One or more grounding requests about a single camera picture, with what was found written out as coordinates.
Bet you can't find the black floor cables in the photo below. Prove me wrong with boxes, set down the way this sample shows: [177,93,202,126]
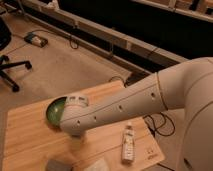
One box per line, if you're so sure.
[143,112,176,137]

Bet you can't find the white plastic bottle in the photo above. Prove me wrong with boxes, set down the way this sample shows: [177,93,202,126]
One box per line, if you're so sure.
[121,122,134,164]

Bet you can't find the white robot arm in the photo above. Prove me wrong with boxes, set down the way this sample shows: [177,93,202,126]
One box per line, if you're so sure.
[60,57,213,171]

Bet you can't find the power strip on floor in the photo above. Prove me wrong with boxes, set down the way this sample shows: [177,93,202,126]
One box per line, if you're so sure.
[24,33,48,47]

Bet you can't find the black office chair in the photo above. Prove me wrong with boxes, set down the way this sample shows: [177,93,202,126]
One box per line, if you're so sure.
[0,17,32,92]

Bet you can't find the green ceramic bowl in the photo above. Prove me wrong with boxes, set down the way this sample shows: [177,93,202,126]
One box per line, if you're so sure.
[46,97,66,127]

